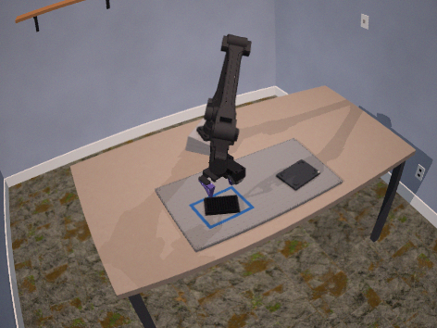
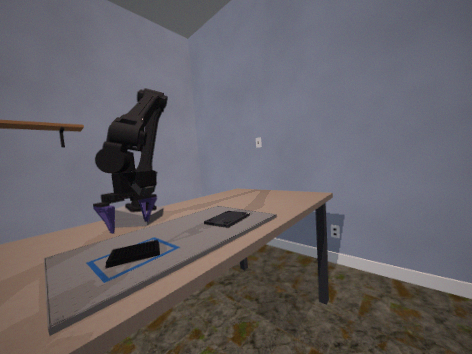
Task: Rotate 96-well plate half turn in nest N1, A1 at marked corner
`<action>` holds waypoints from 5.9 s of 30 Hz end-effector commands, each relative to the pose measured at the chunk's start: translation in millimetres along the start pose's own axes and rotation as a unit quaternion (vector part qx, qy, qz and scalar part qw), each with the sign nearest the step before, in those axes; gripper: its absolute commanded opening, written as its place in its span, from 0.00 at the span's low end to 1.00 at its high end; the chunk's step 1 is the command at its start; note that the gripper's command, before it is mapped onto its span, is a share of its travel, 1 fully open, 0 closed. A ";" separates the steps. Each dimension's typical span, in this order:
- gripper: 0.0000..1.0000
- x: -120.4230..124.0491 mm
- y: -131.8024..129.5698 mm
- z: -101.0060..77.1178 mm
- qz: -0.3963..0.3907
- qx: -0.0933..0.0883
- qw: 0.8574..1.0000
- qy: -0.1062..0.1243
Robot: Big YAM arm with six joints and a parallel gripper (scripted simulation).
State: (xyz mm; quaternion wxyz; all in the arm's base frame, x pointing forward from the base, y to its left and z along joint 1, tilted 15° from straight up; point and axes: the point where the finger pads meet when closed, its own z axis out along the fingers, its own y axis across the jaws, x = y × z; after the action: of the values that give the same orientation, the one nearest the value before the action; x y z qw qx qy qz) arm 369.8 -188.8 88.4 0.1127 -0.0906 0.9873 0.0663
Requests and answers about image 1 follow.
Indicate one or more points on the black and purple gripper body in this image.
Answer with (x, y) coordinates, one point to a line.
(208, 174)

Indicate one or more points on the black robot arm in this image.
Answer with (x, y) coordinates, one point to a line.
(222, 113)

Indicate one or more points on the blue tape outline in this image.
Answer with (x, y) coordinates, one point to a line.
(214, 225)

